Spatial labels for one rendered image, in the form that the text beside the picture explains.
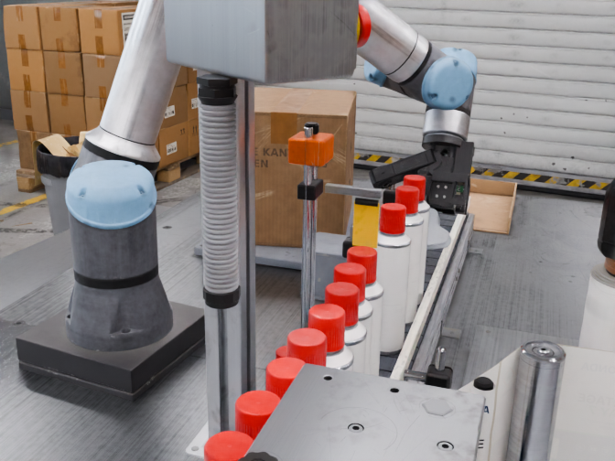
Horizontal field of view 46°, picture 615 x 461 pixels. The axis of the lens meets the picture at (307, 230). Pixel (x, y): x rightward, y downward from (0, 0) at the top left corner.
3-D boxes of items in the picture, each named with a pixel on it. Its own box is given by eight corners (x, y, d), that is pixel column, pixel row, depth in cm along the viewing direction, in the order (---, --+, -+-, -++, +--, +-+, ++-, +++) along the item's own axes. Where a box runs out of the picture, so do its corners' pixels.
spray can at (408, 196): (413, 329, 106) (423, 195, 100) (378, 324, 108) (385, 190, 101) (418, 314, 111) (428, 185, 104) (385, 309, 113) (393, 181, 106)
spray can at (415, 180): (419, 311, 112) (429, 183, 105) (386, 306, 114) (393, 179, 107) (425, 298, 117) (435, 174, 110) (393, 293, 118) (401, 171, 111)
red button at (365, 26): (351, 5, 62) (378, 5, 63) (324, 3, 64) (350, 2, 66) (350, 50, 63) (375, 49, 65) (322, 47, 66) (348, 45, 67)
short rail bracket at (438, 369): (444, 441, 89) (452, 355, 85) (420, 436, 90) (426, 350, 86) (447, 426, 92) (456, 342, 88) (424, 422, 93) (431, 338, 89)
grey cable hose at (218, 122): (231, 313, 66) (227, 80, 59) (196, 307, 67) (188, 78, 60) (246, 298, 70) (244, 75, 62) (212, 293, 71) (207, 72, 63)
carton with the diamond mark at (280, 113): (342, 251, 144) (348, 114, 135) (223, 243, 147) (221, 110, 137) (351, 205, 172) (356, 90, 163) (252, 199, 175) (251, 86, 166)
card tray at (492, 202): (508, 234, 161) (510, 218, 160) (393, 220, 168) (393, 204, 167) (515, 198, 188) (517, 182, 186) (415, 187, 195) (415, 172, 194)
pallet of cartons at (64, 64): (125, 208, 439) (112, 10, 400) (14, 191, 468) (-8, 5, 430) (221, 164, 544) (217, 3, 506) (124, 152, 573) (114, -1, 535)
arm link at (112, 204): (71, 284, 96) (62, 185, 91) (71, 247, 108) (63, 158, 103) (164, 275, 99) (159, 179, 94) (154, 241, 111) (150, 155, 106)
